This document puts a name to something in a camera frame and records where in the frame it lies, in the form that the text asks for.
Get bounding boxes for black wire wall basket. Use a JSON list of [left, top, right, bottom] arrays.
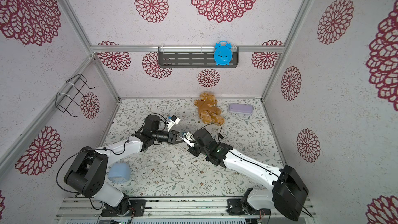
[[55, 74, 95, 118]]

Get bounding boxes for light blue cup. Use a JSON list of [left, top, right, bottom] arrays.
[[108, 162, 131, 183]]

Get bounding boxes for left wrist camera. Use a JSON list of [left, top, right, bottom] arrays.
[[166, 115, 182, 132]]

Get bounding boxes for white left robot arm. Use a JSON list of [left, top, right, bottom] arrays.
[[62, 114, 180, 216]]

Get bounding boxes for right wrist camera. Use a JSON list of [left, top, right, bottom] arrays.
[[179, 130, 196, 148]]

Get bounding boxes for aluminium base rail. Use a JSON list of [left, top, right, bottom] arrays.
[[55, 195, 318, 220]]

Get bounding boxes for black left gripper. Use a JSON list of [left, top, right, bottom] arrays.
[[153, 130, 184, 146]]

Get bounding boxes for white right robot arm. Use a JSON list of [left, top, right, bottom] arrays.
[[179, 129, 309, 222]]

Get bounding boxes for purple rectangular case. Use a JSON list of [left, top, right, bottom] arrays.
[[229, 103, 254, 115]]

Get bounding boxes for blue alarm clock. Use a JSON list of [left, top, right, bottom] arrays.
[[214, 41, 233, 66]]

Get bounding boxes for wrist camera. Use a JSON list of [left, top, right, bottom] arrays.
[[166, 115, 182, 132], [179, 130, 196, 148]]

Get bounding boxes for grey wall shelf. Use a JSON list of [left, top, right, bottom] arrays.
[[158, 47, 239, 69]]

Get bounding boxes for brown teddy bear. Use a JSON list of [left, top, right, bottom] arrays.
[[194, 92, 225, 125]]

